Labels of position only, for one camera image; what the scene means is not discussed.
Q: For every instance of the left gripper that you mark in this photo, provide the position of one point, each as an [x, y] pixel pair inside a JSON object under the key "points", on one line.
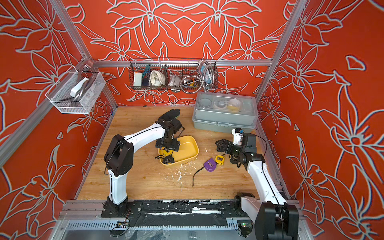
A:
{"points": [[175, 147]]}

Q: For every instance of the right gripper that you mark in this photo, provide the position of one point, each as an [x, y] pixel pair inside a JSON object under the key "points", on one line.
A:
{"points": [[230, 145]]}

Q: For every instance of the small yellow 2m tape measure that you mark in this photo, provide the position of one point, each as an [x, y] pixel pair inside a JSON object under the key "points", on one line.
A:
{"points": [[220, 159]]}

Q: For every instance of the round black tape measure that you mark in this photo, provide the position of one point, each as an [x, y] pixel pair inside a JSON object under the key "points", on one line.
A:
{"points": [[234, 160]]}

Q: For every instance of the yellow plastic storage box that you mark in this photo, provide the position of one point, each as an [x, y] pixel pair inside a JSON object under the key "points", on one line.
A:
{"points": [[188, 151]]}

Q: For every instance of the purple tape measure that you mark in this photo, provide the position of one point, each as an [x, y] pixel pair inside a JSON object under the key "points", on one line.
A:
{"points": [[209, 166]]}

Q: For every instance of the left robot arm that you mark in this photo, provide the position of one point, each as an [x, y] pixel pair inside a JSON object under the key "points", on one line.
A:
{"points": [[119, 160]]}

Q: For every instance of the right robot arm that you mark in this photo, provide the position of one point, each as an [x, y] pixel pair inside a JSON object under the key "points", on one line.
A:
{"points": [[272, 216]]}

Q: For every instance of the black yellow tape measure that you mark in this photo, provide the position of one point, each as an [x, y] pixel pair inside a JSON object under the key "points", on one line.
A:
{"points": [[166, 160]]}

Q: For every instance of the white box in basket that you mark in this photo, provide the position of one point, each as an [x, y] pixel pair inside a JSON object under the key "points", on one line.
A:
{"points": [[137, 82]]}

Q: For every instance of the black green work glove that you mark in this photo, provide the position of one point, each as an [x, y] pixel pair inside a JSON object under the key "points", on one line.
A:
{"points": [[170, 115]]}

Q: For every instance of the grey plastic toolbox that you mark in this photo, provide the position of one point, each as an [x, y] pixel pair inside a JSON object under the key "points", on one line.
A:
{"points": [[223, 112]]}

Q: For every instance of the white cloth in basket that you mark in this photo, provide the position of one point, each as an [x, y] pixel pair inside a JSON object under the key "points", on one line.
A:
{"points": [[157, 79]]}

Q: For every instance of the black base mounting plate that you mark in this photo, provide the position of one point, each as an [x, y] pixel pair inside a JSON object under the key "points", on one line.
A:
{"points": [[137, 208]]}

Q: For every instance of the white adapter in side basket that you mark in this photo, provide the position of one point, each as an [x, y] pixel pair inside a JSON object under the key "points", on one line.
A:
{"points": [[78, 87]]}

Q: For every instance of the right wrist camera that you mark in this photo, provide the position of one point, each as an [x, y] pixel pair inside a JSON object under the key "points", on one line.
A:
{"points": [[237, 136]]}

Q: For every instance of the black wire wall basket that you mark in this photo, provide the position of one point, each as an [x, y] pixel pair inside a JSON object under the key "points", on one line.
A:
{"points": [[182, 75]]}

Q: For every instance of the white wire side basket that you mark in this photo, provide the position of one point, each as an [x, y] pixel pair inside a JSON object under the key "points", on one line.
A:
{"points": [[59, 93]]}

